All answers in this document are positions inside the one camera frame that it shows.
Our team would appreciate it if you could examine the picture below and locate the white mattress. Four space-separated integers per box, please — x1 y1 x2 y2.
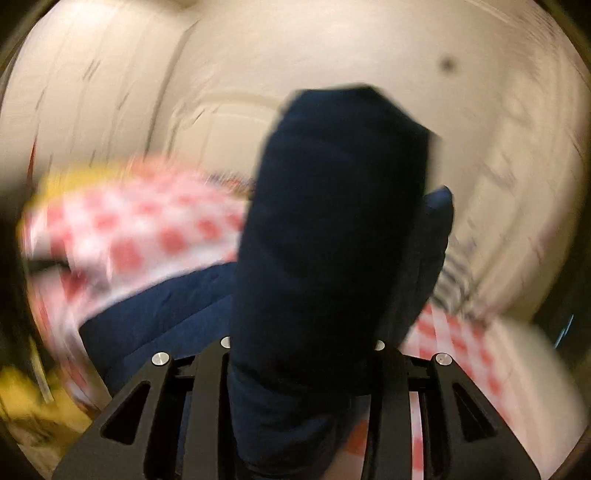
485 316 587 416

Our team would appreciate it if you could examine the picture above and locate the white wooden headboard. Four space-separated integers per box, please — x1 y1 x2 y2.
175 92 287 185

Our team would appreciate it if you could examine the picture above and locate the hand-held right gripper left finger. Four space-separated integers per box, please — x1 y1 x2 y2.
51 335 236 480

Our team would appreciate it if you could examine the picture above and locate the red white checkered blanket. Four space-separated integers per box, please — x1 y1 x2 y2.
18 159 509 480

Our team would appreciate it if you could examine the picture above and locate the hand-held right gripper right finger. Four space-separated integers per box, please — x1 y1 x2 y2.
365 339 541 480

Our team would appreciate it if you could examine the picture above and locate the white printed curtain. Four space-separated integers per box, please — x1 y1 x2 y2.
431 115 578 324

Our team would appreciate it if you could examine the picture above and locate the navy blue jacket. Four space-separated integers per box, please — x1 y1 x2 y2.
78 85 455 480

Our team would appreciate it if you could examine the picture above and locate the yellow cloth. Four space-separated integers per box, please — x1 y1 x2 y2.
0 364 98 448

